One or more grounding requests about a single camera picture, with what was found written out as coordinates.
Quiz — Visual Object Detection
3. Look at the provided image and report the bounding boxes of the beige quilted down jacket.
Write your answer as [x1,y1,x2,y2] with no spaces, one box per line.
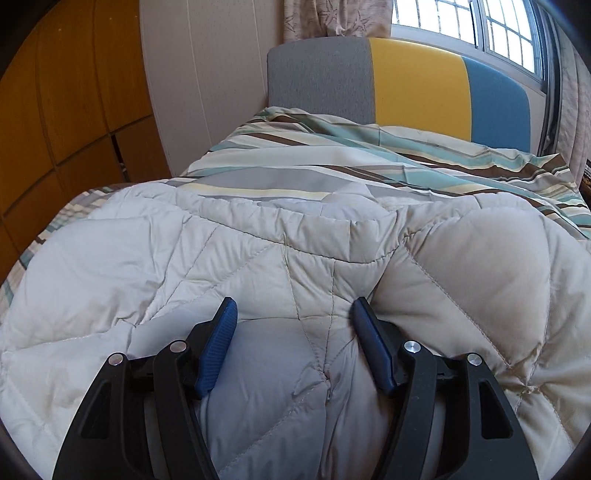
[0,187,591,480]

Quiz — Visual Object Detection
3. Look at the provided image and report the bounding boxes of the wooden wardrobe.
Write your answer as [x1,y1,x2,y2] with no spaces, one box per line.
[0,0,172,289]

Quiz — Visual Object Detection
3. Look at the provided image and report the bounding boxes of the floral beige curtain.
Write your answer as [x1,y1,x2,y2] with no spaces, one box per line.
[283,0,394,41]
[550,44,591,185]

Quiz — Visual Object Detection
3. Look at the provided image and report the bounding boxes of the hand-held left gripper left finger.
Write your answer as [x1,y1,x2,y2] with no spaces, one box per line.
[52,296,239,480]

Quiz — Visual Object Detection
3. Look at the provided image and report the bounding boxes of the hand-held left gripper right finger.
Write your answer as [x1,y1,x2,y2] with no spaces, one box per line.
[352,296,539,480]

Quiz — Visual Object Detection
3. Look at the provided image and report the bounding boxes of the barred window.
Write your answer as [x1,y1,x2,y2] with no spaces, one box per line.
[390,0,557,90]

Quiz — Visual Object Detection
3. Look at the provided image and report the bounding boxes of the striped bed cover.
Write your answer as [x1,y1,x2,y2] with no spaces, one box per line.
[0,106,591,315]

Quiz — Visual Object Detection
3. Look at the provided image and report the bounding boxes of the grey yellow blue headboard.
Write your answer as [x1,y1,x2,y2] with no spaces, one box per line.
[267,37,532,153]

